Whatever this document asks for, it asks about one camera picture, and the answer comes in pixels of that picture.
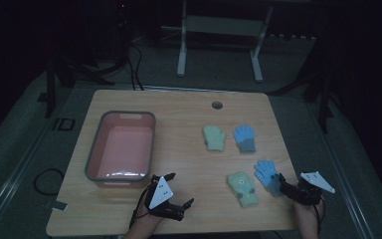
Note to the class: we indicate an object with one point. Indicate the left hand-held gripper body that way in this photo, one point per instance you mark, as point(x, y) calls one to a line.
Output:
point(160, 193)

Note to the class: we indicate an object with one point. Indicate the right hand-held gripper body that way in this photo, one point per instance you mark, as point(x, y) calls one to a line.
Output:
point(308, 191)

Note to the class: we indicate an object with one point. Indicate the blue glove with grey cuff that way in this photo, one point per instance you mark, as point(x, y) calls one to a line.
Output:
point(245, 137)
point(266, 175)

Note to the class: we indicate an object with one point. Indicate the person's right hand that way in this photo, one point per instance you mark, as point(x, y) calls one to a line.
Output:
point(306, 209)

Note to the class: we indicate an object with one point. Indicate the person's left hand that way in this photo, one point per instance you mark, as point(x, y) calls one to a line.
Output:
point(147, 219)

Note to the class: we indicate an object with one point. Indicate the green mitten with blue patches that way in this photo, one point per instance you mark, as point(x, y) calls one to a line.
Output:
point(242, 189)

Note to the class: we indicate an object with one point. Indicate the pink basin with grey rim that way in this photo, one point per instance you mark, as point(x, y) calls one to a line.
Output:
point(122, 149)

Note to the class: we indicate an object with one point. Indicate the plain light green mitten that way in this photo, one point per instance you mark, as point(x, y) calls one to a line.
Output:
point(214, 137)

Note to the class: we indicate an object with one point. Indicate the black metal stand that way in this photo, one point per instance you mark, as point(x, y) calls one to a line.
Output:
point(318, 89)
point(66, 74)

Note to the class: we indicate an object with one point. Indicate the grey tape piece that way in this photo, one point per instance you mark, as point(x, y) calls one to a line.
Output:
point(55, 205)

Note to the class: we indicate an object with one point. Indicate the white metal desk frame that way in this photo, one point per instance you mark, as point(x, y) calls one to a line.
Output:
point(219, 26)

